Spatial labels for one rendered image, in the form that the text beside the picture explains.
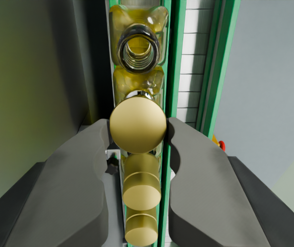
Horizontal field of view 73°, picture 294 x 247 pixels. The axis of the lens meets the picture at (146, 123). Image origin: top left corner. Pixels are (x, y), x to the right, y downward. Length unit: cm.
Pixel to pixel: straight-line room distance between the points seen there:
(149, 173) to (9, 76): 16
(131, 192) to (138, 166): 2
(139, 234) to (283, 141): 66
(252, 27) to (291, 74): 19
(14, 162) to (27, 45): 12
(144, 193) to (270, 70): 54
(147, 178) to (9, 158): 13
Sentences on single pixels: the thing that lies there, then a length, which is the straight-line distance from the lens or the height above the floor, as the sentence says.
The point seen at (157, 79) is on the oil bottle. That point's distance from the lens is 20.
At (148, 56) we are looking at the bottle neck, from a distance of 16.
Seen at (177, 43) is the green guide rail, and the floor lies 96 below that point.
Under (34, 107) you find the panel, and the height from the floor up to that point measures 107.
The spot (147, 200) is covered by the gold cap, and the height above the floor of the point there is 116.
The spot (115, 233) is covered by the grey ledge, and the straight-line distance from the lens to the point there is 78.
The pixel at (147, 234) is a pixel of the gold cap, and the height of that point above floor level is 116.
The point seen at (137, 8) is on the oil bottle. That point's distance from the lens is 20.
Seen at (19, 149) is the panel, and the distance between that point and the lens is 23.
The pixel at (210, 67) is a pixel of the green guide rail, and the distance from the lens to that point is 40.
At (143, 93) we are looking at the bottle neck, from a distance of 19.
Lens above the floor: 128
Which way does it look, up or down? 60 degrees down
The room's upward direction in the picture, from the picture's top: 177 degrees clockwise
